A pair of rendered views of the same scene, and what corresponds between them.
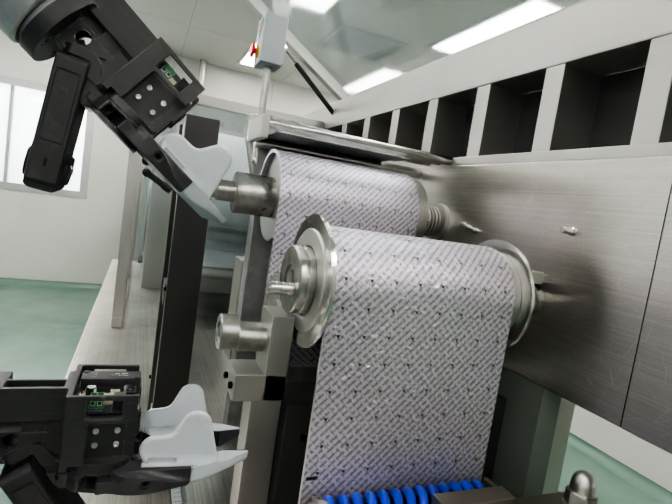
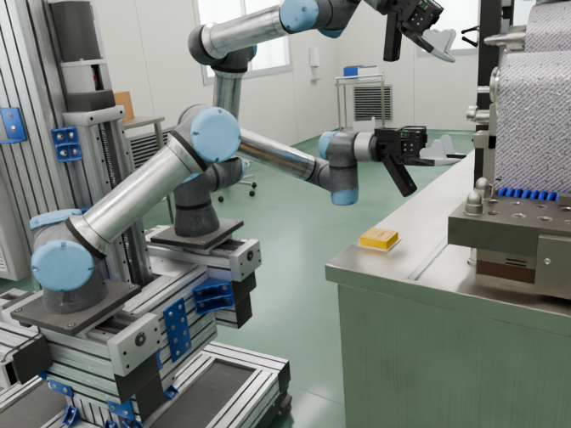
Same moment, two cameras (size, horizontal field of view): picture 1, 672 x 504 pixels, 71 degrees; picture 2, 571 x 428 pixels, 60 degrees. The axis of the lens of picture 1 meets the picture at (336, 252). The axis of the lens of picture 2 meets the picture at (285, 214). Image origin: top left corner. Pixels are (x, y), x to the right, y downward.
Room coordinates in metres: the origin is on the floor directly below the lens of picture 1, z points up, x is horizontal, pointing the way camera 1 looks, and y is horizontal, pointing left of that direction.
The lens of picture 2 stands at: (-0.46, -0.67, 1.38)
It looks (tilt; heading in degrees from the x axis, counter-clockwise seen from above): 19 degrees down; 60
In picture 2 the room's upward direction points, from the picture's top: 5 degrees counter-clockwise
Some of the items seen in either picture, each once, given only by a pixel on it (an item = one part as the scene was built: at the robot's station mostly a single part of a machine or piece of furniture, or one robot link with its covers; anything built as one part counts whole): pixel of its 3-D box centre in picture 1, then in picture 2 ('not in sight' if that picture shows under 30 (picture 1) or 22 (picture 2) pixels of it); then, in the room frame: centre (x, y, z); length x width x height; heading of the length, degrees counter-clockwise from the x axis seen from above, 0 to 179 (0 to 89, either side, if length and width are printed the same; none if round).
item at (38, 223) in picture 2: not in sight; (61, 238); (-0.37, 0.57, 0.98); 0.13 x 0.12 x 0.14; 82
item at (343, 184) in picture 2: not in sight; (341, 182); (0.32, 0.36, 1.01); 0.11 x 0.08 x 0.11; 82
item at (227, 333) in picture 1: (227, 331); (472, 115); (0.52, 0.11, 1.18); 0.04 x 0.02 x 0.04; 23
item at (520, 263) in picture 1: (490, 295); not in sight; (0.62, -0.21, 1.25); 0.15 x 0.01 x 0.15; 23
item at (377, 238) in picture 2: not in sight; (379, 238); (0.28, 0.17, 0.91); 0.07 x 0.07 x 0.02; 23
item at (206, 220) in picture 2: not in sight; (195, 214); (0.06, 0.82, 0.87); 0.15 x 0.15 x 0.10
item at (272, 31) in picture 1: (267, 42); not in sight; (1.03, 0.21, 1.66); 0.07 x 0.07 x 0.10; 23
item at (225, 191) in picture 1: (214, 188); (496, 40); (0.71, 0.20, 1.33); 0.06 x 0.03 x 0.03; 113
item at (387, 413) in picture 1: (409, 419); (556, 155); (0.51, -0.11, 1.11); 0.23 x 0.01 x 0.18; 113
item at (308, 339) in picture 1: (308, 280); (504, 84); (0.51, 0.03, 1.25); 0.15 x 0.01 x 0.15; 23
